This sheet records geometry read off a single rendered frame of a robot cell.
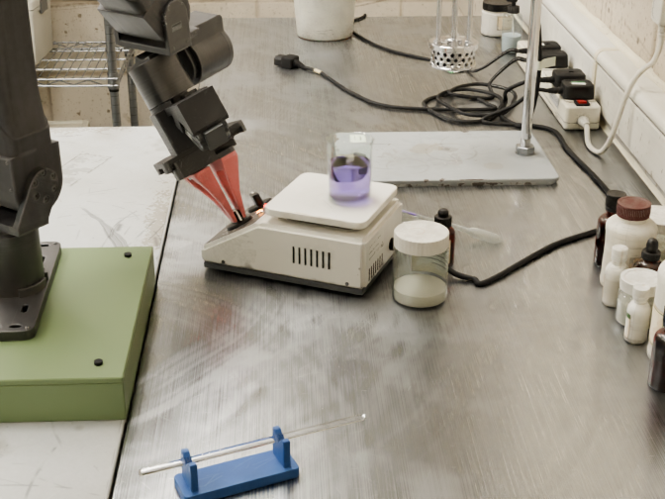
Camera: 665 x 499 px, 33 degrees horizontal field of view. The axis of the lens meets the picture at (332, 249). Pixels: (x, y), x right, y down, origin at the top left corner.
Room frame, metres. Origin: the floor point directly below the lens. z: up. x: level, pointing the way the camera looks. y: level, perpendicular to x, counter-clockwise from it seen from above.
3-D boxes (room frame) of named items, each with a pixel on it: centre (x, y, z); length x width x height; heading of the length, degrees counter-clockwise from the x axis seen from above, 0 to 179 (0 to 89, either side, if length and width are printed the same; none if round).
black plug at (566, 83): (1.71, -0.37, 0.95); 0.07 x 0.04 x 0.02; 93
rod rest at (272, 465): (0.78, 0.08, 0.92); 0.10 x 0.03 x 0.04; 114
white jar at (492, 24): (2.25, -0.33, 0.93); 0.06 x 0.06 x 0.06
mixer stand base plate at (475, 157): (1.53, -0.16, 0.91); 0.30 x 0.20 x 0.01; 93
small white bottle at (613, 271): (1.09, -0.30, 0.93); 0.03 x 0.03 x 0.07
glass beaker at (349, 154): (1.17, -0.02, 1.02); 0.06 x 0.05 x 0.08; 179
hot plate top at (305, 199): (1.18, 0.00, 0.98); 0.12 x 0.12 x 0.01; 68
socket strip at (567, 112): (1.86, -0.37, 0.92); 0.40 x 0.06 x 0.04; 3
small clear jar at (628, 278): (1.05, -0.32, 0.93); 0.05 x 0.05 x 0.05
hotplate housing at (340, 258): (1.19, 0.02, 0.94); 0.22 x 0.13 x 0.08; 68
